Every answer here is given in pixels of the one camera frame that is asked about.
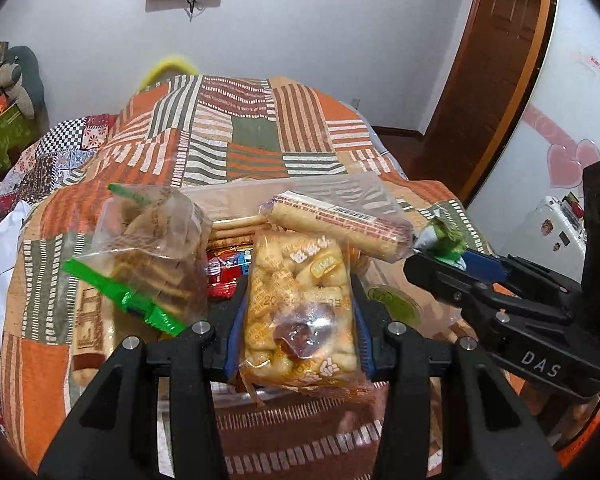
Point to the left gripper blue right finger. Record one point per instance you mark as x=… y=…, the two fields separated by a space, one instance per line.
x=487 y=431

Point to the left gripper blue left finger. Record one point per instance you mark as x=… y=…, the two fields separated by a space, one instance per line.
x=111 y=432

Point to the green small snack packet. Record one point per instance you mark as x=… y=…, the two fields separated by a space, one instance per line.
x=442 y=242

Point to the clear bag with green clip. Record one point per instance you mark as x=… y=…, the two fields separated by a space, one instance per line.
x=148 y=256

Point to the caramel puff snack bag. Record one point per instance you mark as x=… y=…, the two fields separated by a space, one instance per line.
x=299 y=331

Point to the long brick-pattern biscuit pack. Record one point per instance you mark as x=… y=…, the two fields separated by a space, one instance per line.
x=378 y=237

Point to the white small fridge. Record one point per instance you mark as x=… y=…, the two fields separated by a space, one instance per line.
x=551 y=236

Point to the red snack packet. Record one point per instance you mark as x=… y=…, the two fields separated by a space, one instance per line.
x=225 y=267

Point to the clear plastic storage box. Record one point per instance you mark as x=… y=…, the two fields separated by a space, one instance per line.
x=236 y=221

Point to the dark wooden door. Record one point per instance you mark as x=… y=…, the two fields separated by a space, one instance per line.
x=488 y=86

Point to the patchwork striped bedspread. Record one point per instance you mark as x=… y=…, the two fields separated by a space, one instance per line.
x=229 y=144

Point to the pile of clothes and boxes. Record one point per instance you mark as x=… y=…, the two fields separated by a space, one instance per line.
x=21 y=102

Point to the yellow hoop behind bed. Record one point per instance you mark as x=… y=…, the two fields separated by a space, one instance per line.
x=171 y=64

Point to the pink heart wall sticker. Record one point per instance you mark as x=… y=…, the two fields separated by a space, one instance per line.
x=566 y=158

